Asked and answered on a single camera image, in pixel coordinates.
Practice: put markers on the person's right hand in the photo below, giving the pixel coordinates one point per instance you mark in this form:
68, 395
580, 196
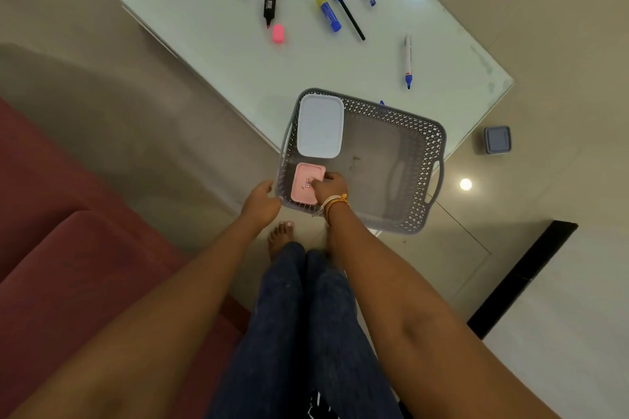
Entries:
330, 187

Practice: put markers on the person's left hand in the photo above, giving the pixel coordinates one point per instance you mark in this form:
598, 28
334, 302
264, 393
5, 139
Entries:
260, 207

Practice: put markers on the small pink box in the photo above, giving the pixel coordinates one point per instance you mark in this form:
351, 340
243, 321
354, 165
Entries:
302, 185

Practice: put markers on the grey perforated plastic basket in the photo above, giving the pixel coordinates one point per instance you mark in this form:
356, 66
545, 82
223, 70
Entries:
378, 153

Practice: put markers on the white lidded container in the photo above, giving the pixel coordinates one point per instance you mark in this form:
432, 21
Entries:
319, 126

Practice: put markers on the white marker blue tip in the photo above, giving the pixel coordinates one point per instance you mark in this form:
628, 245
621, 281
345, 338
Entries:
408, 60

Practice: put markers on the pink highlighter cap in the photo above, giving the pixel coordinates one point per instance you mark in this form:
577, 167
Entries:
278, 34

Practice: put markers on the black pen clear blue cap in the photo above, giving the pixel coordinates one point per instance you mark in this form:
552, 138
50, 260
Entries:
349, 16

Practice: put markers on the blue glue stick yellow cap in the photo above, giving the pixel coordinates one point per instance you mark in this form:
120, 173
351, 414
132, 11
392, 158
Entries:
329, 13

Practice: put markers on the grey-blue lidded square container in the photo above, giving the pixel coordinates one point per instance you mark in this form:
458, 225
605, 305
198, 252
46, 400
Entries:
497, 140

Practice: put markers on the black highlighter pink tip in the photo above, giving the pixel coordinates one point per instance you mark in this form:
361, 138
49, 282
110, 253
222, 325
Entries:
269, 8

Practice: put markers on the person's right forearm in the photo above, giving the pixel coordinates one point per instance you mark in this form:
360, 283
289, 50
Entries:
393, 286

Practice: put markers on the person's left forearm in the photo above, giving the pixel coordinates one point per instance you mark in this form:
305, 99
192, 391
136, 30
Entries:
162, 315

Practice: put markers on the person's left foot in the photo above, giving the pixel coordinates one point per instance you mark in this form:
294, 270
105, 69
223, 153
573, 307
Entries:
281, 237

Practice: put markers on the white glass-top coffee table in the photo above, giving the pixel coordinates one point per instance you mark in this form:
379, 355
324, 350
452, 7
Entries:
196, 31

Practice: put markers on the dark blue jeans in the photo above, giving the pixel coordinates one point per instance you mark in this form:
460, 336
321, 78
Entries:
295, 335

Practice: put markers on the black white patterned shirt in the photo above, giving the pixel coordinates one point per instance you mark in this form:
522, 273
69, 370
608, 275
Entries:
319, 406

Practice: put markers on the red fabric sofa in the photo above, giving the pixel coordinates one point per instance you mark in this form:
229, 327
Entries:
59, 261

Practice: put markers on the black skirting board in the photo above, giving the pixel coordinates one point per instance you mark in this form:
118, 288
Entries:
521, 276

